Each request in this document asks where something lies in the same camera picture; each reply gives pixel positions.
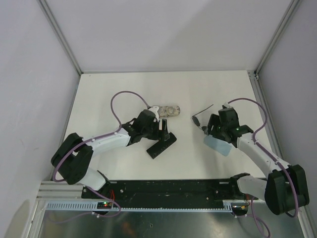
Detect black rectangular glasses case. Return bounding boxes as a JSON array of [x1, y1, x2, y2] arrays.
[[146, 132, 177, 159]]

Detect patterned glasses case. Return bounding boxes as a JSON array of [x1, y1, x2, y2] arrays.
[[158, 105, 181, 119]]

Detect thin metal frame sunglasses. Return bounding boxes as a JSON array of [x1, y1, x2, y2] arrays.
[[191, 104, 214, 134]]

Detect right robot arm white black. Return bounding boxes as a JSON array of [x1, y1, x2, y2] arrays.
[[205, 107, 310, 215]]

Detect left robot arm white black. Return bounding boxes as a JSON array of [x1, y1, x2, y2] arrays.
[[51, 108, 176, 198]]

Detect right blue cleaning cloth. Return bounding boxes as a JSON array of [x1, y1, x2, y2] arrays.
[[204, 135, 232, 157]]

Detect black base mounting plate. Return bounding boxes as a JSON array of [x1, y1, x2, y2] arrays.
[[81, 178, 260, 209]]

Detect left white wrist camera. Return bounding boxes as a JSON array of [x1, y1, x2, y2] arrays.
[[148, 106, 159, 120]]

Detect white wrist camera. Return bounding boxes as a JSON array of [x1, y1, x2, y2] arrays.
[[222, 102, 234, 111], [148, 106, 159, 120]]

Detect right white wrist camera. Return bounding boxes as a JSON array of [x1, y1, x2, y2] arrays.
[[222, 102, 234, 111]]

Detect white slotted cable duct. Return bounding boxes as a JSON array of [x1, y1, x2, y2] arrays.
[[46, 201, 236, 212]]

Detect right aluminium corner post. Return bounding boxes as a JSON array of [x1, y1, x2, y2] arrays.
[[254, 0, 302, 75]]

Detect aluminium corner post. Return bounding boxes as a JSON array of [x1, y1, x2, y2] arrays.
[[254, 0, 302, 75], [37, 0, 83, 75]]

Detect left aluminium corner post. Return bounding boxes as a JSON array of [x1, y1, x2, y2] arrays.
[[37, 0, 83, 75]]

